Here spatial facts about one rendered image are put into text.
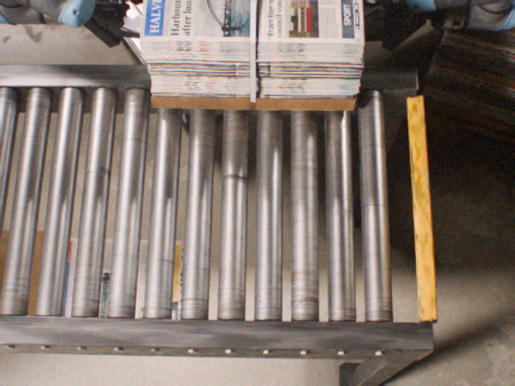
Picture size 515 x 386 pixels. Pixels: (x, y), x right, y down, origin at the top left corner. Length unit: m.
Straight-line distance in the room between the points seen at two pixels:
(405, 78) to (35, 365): 1.30
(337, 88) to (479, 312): 1.03
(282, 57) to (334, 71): 0.10
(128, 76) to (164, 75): 0.17
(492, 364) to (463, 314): 0.16
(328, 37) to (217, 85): 0.24
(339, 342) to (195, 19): 0.60
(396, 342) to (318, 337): 0.13
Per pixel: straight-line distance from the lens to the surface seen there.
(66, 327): 1.34
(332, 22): 1.26
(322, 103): 1.40
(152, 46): 1.25
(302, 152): 1.40
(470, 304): 2.20
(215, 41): 1.23
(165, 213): 1.36
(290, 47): 1.24
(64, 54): 2.50
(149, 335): 1.31
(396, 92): 1.48
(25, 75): 1.54
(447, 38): 1.90
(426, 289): 1.32
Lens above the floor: 2.08
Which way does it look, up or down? 70 degrees down
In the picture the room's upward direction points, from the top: 1 degrees counter-clockwise
